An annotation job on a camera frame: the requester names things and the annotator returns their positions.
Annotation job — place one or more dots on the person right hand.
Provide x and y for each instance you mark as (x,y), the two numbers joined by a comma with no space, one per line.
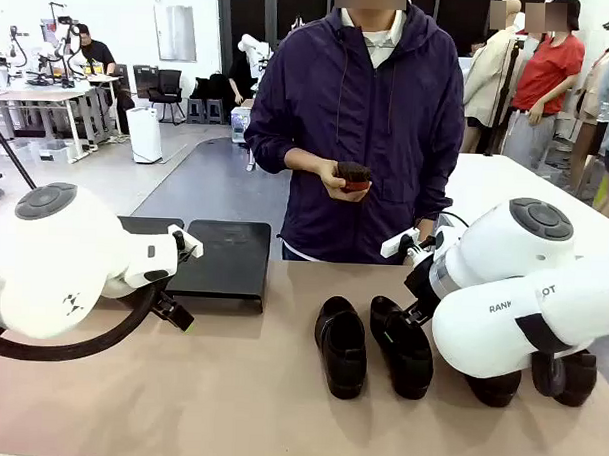
(311,165)

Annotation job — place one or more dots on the person in purple jacket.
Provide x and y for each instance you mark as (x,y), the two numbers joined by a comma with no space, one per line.
(358,130)

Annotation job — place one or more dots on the mannequin in beige jacket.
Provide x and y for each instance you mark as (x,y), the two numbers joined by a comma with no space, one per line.
(490,79)

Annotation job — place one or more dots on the brown shoe brush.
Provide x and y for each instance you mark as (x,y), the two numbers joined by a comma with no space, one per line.
(354,175)

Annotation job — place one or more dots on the person right forearm purple sleeve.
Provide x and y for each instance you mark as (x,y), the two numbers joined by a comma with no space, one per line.
(267,154)

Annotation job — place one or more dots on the white table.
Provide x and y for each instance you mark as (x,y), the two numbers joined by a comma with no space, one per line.
(486,184)

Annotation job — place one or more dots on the person left forearm purple sleeve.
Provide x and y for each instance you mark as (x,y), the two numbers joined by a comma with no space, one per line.
(435,202)

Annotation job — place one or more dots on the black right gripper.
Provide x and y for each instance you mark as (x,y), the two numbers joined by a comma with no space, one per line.
(420,284)

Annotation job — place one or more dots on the background person in black clothes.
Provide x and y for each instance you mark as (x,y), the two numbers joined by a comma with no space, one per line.
(237,78)

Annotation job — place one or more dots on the black metal shoe stand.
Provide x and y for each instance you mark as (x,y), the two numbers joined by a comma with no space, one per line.
(223,265)
(144,223)

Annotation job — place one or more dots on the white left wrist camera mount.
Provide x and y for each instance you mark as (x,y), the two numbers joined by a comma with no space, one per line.
(186,241)

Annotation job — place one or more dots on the lime green object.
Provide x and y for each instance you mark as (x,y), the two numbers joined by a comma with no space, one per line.
(602,193)

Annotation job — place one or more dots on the grey wall panel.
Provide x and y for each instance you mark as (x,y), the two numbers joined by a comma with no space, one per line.
(174,33)

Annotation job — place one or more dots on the grey stool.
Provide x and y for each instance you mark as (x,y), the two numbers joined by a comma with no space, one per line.
(214,110)
(196,109)

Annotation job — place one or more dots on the black tripod leg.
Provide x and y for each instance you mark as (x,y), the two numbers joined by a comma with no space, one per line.
(12,153)

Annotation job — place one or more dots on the black mesh office chair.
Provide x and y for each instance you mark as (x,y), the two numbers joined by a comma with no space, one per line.
(168,90)

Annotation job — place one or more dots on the white work desk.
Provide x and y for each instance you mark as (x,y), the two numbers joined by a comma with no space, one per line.
(39,96)

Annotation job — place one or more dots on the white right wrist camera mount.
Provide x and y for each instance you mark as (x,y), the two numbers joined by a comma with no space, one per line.
(396,243)

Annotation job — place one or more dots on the background robot on desk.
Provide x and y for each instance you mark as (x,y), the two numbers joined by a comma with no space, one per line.
(66,44)

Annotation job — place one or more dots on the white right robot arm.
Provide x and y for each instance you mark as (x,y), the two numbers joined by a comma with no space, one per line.
(506,315)

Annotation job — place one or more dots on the white air purifier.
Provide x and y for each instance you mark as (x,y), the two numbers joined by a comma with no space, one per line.
(143,135)

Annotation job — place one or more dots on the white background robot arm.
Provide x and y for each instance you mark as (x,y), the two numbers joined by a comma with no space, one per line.
(253,48)

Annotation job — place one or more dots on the black buckle dress shoe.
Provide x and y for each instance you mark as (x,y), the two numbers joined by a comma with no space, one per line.
(347,374)
(494,392)
(574,380)
(410,362)

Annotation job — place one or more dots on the computer case with coloured lights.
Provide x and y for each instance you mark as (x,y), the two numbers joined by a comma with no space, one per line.
(239,125)

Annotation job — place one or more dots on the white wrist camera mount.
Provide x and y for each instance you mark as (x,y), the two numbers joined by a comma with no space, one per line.
(186,241)
(396,243)

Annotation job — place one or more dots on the person left hand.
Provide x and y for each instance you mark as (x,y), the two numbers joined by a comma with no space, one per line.
(424,232)

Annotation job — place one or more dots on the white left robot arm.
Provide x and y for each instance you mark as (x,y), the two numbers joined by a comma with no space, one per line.
(58,259)

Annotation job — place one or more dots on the seated man in black shirt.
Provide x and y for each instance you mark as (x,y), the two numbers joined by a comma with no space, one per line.
(98,55)

